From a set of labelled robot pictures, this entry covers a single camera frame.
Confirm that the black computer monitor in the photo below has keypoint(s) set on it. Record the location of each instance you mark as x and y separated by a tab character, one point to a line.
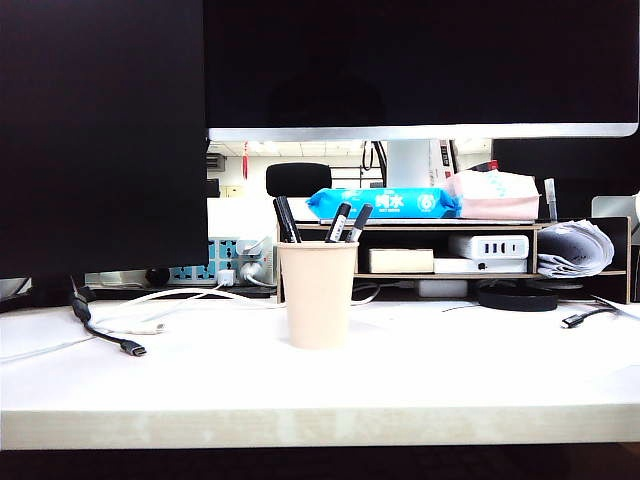
100	140

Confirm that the pink white tissue pack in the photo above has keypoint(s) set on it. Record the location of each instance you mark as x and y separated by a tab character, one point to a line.
497	197

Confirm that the white device with silver back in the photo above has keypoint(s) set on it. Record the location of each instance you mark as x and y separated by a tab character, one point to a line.
617	210

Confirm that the blue wet wipes pack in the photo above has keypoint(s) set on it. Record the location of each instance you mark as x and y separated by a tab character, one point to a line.
390	202

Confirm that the wooden desk shelf organizer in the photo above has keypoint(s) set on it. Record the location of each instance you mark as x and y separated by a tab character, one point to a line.
500	226

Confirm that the black marker with grey label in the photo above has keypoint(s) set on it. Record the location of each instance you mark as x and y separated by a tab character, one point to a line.
359	223
338	222

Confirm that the cream rectangular box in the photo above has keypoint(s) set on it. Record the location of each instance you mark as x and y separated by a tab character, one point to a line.
400	260

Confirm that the flat white box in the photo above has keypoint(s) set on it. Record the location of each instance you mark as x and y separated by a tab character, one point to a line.
465	265

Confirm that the white round power plug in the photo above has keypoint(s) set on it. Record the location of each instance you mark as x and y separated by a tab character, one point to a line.
250	272

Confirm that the white power adapter brick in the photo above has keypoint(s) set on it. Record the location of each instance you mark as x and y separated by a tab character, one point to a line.
442	288

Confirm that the rolled printed papers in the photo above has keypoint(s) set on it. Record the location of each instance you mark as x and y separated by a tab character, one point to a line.
575	250

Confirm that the black office chair headrest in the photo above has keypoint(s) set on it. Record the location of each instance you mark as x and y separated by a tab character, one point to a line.
298	179

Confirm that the white multi-port USB charger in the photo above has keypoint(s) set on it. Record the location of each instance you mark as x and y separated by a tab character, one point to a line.
492	246

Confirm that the black round disc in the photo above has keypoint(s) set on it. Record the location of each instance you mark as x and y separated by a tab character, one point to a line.
517	298

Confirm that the white sheet of paper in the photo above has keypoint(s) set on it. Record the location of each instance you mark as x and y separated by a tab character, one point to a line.
622	310

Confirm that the small white plug adapter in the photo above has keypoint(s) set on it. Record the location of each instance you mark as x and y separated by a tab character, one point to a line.
226	278

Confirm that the large monitor with silver bezel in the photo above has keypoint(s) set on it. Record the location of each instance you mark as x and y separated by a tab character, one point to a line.
420	65

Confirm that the beige paper cup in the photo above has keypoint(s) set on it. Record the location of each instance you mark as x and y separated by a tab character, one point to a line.
317	300

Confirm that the white blue power strip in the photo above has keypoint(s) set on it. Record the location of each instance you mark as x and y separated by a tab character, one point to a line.
222	260

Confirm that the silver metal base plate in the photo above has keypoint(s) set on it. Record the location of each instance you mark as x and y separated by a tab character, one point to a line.
120	278

